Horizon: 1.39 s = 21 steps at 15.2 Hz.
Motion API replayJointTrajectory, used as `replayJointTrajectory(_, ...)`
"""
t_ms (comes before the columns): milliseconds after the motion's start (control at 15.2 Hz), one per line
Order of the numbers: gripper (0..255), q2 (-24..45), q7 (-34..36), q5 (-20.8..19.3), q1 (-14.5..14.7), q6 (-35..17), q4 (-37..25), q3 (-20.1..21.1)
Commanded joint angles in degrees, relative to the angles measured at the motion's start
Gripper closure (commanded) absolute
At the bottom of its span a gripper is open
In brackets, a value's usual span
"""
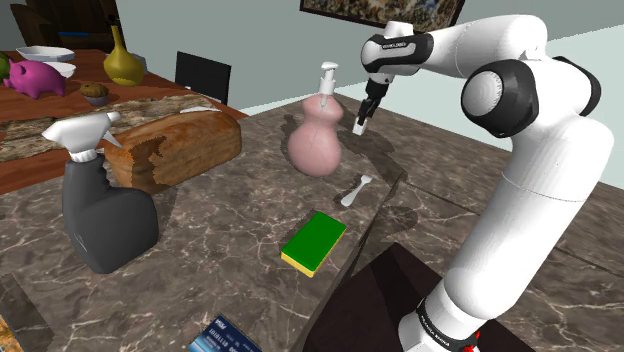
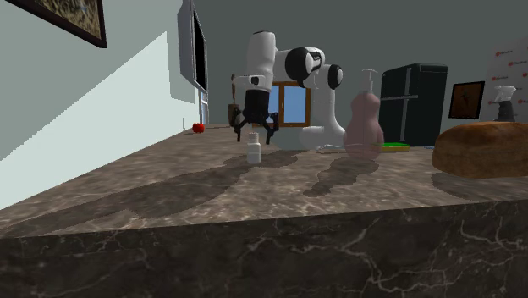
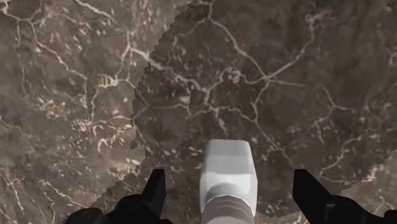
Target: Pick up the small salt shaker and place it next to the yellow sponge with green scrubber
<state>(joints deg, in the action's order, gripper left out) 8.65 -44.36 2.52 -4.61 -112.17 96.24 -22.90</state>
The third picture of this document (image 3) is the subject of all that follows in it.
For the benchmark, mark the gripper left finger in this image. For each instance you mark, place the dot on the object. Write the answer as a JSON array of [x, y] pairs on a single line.
[[149, 203]]

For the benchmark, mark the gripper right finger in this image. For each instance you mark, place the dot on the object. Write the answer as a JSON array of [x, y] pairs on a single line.
[[322, 204]]

